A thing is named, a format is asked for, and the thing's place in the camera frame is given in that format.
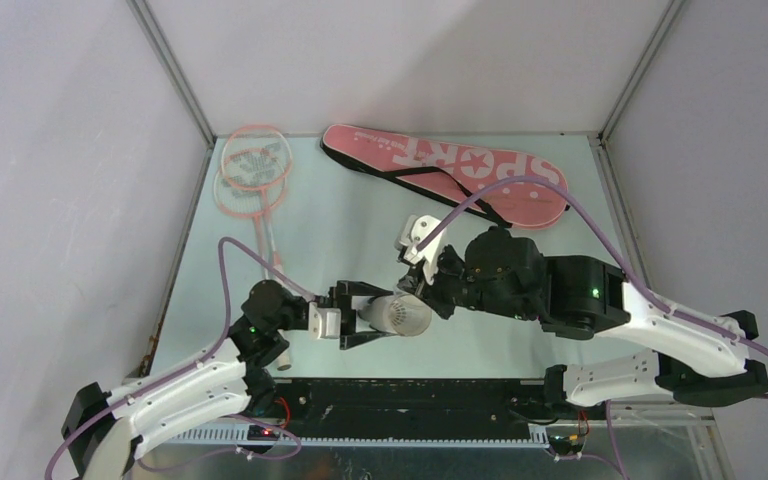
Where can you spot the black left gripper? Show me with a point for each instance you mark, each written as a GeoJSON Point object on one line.
{"type": "Point", "coordinates": [350, 336]}

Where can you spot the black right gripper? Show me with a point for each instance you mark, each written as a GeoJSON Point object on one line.
{"type": "Point", "coordinates": [414, 282]}

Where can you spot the white shuttlecock tube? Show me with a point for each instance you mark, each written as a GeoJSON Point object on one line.
{"type": "Point", "coordinates": [399, 314]}

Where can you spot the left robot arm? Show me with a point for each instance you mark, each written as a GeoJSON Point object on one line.
{"type": "Point", "coordinates": [106, 432]}

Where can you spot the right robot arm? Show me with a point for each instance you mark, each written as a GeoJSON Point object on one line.
{"type": "Point", "coordinates": [581, 298]}

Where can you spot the pink sport racket bag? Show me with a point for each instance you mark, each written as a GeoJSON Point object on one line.
{"type": "Point", "coordinates": [450, 172]}

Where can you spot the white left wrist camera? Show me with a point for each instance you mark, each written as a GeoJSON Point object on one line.
{"type": "Point", "coordinates": [324, 319]}

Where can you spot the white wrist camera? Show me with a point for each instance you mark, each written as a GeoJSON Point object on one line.
{"type": "Point", "coordinates": [420, 244]}
{"type": "Point", "coordinates": [324, 319]}

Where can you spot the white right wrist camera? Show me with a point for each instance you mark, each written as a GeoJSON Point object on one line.
{"type": "Point", "coordinates": [420, 244]}

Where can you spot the aluminium front frame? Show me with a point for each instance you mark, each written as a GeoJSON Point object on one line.
{"type": "Point", "coordinates": [635, 441]}

